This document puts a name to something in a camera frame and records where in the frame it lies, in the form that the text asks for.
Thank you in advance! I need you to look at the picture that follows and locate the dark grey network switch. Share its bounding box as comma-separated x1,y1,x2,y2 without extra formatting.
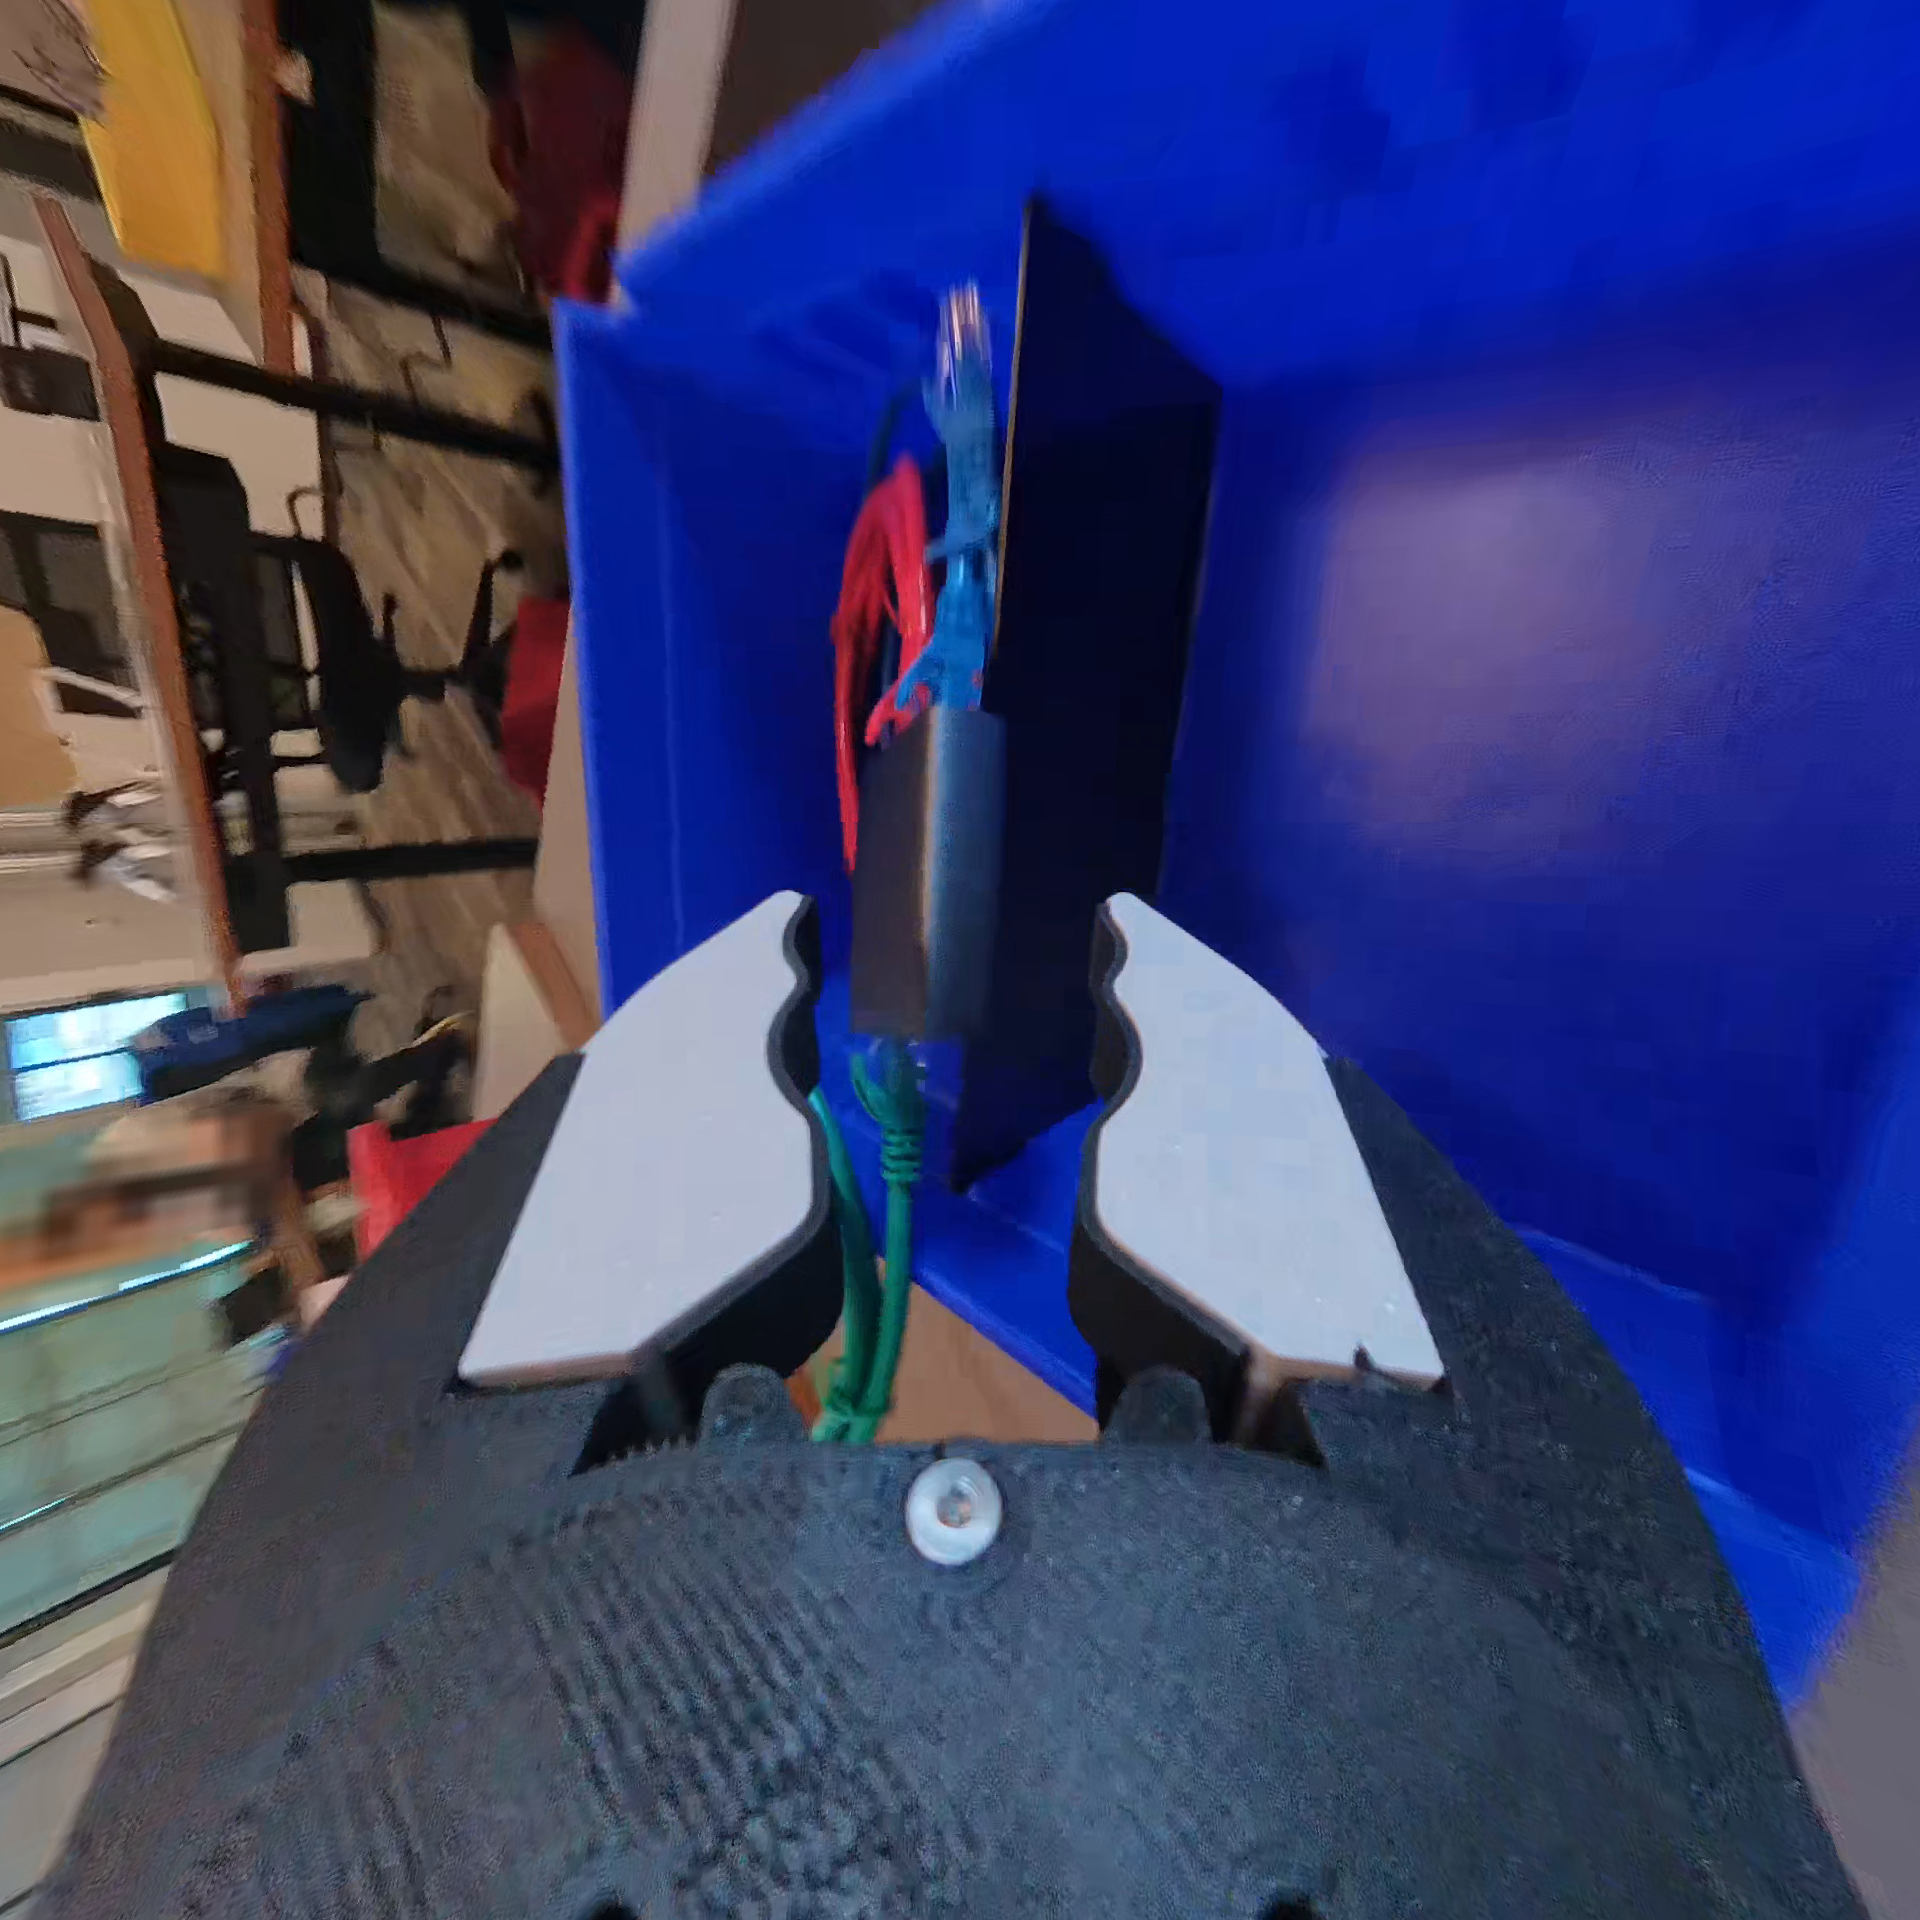
848,704,1010,1044

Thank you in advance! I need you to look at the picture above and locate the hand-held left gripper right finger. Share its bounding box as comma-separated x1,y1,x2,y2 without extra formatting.
1069,892,1449,1449

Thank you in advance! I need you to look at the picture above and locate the blue plastic bin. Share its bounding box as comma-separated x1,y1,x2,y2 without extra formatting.
551,0,1920,1728

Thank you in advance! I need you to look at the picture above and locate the red box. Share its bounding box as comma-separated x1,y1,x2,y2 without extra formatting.
347,1118,497,1273

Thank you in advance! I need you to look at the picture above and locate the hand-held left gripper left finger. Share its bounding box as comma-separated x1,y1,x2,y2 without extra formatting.
456,888,848,1396

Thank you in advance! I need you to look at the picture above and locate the black divider panel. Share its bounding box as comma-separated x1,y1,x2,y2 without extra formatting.
960,195,1220,1194

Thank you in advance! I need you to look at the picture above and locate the green ethernet cable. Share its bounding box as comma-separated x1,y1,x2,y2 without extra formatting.
807,1036,923,1446

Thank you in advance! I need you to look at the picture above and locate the red bin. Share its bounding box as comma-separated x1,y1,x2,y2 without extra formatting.
498,596,577,812

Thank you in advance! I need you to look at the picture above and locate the red ethernet cable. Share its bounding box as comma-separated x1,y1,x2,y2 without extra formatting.
831,458,936,873

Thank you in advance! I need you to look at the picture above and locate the blue ethernet cable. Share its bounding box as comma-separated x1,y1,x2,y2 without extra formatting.
897,287,1003,714

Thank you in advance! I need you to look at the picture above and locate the black office chair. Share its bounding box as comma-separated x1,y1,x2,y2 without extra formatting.
165,451,528,798

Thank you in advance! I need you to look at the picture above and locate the yellow wall panel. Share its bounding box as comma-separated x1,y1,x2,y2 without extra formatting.
76,0,231,283

